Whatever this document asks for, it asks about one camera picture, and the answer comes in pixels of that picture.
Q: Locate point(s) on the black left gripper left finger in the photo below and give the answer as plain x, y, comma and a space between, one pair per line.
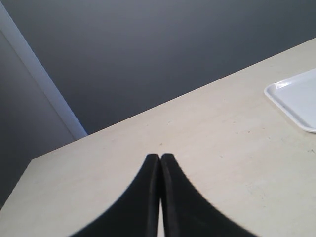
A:
135, 213

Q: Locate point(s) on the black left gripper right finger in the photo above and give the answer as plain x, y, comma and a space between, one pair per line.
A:
186, 213

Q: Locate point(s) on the white rectangular plastic tray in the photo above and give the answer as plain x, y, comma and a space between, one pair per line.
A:
296, 97

